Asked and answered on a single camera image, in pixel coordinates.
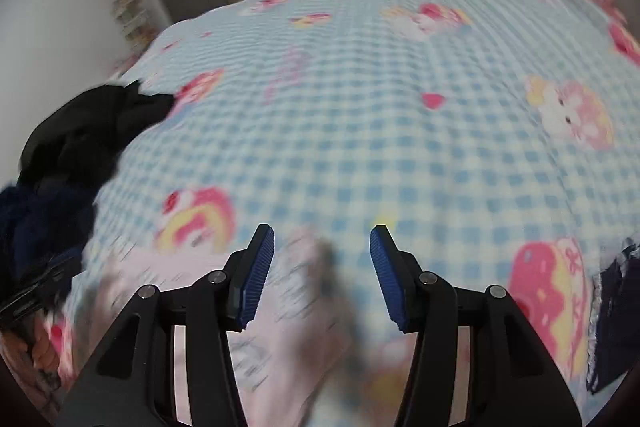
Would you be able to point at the navy blue garment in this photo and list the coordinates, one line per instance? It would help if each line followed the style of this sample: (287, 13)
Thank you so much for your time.
(40, 222)

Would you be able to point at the pink cartoon print garment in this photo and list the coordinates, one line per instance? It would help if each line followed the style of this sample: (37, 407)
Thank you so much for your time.
(295, 307)

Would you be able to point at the dark navy lace-trimmed garment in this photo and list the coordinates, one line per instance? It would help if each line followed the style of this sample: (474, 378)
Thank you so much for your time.
(617, 307)

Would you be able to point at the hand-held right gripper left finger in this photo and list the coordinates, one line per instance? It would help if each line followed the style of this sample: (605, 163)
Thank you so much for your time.
(257, 277)

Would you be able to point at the black garment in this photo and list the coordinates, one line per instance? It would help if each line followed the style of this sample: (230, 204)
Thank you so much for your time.
(85, 137)

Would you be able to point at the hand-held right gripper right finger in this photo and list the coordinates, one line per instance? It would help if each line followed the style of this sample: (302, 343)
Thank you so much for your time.
(385, 277)

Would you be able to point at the blue checked cartoon bedsheet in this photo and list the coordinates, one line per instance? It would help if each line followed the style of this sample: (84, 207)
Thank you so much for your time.
(375, 107)

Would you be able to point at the shelf with toys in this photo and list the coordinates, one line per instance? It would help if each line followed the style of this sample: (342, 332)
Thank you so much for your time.
(131, 7)

